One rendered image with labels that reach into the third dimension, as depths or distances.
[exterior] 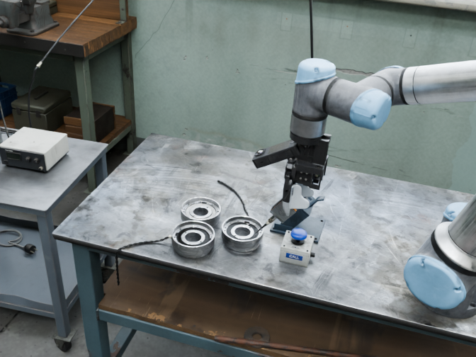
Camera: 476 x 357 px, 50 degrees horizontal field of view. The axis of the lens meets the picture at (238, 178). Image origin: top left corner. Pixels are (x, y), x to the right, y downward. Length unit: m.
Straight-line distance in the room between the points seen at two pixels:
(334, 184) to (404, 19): 1.27
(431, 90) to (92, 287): 0.97
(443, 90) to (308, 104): 0.25
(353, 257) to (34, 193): 1.01
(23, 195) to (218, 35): 1.49
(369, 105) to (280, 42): 1.80
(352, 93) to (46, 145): 1.16
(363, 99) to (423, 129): 1.87
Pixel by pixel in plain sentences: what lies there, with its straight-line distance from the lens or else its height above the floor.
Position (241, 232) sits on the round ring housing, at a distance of 1.31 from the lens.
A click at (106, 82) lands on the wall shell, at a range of 3.21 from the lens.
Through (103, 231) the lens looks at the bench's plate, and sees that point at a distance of 1.34.
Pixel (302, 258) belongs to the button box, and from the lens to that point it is 1.23.
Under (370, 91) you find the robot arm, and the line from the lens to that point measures 0.99.
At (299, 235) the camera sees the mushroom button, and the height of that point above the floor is 0.87.
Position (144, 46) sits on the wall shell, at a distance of 3.01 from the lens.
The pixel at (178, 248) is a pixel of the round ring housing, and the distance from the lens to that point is 1.23.
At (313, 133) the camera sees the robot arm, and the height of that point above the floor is 1.15.
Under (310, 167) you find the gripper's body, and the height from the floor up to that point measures 1.07.
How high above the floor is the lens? 1.61
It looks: 32 degrees down
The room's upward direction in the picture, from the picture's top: 4 degrees clockwise
